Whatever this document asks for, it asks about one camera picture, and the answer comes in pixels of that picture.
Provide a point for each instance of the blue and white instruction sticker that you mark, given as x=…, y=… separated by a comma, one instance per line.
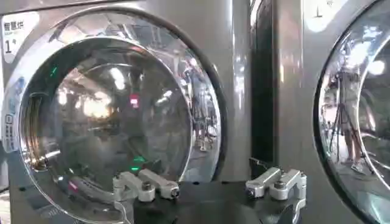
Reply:
x=10, y=121

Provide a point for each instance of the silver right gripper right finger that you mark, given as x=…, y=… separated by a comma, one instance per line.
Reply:
x=281, y=184

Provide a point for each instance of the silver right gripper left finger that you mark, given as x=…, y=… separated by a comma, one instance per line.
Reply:
x=146, y=185

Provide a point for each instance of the grey dryer with number sticker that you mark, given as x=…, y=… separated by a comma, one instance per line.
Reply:
x=233, y=91

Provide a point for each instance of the white label sticker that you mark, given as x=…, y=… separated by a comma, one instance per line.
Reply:
x=320, y=15

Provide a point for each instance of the white number sticker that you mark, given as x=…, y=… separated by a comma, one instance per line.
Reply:
x=16, y=33

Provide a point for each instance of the round glass dryer door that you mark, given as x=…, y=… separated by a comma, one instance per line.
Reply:
x=122, y=115
x=359, y=121

